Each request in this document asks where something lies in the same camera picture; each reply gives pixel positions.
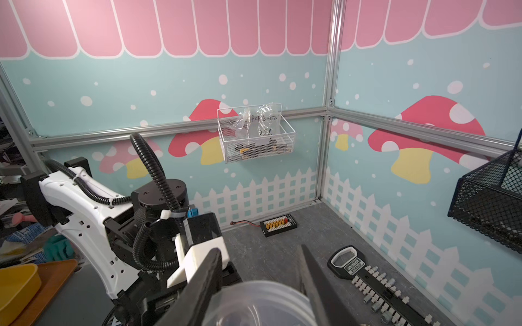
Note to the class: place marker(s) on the clear plastic zip bag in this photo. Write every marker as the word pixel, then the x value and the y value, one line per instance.
pixel 258 121

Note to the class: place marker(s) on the black wire mesh basket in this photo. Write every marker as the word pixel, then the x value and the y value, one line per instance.
pixel 488 199

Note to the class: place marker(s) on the yellow plastic bin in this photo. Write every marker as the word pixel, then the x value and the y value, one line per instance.
pixel 19 284

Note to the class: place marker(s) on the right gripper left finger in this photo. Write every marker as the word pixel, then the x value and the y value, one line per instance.
pixel 191 306

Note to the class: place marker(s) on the white wire basket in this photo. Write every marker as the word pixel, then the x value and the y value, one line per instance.
pixel 227 115

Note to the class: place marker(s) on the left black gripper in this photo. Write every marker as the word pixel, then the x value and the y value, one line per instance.
pixel 145 304

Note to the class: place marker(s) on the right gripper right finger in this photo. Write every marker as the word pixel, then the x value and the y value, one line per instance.
pixel 327 306

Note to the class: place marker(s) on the black socket holder rail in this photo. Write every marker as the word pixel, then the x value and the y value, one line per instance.
pixel 379 291

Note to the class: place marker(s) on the black parallel charging board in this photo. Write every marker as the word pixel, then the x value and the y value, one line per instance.
pixel 278 225

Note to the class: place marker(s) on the clear candy jar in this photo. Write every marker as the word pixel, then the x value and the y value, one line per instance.
pixel 259 303

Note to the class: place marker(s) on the orange tray outside cell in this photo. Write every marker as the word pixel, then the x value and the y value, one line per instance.
pixel 53 275

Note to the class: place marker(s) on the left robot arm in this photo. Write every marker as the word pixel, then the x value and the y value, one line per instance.
pixel 145 247

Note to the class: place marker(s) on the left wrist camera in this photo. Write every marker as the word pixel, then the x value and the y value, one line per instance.
pixel 196 238

